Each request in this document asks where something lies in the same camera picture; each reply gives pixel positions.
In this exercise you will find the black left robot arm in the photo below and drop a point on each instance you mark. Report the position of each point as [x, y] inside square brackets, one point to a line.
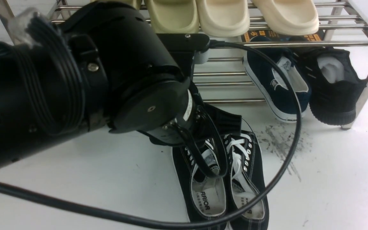
[105, 66]

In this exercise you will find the cream slipper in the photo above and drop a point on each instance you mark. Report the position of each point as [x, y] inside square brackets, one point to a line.
[289, 17]
[223, 18]

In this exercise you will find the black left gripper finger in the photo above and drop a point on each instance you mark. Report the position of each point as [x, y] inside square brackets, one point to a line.
[187, 50]
[217, 121]

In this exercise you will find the black canvas sneaker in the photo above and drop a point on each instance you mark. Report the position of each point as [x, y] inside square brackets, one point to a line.
[245, 181]
[205, 198]

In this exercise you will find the cream slipper right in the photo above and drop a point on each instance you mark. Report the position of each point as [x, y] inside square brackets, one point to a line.
[289, 17]

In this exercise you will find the stainless steel shoe rack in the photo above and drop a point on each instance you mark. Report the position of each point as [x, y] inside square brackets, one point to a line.
[61, 10]

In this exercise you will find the cream slipper left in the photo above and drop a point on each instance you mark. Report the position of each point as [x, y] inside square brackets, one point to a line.
[223, 18]

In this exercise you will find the black knit sneaker right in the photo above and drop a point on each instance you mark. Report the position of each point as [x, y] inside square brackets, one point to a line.
[335, 85]

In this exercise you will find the navy canvas shoe right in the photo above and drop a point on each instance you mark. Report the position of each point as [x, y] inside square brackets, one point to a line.
[271, 85]

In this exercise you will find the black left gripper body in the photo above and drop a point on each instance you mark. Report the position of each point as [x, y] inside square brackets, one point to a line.
[185, 122]

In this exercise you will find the olive green slipper right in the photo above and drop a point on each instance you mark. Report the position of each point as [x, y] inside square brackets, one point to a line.
[173, 16]

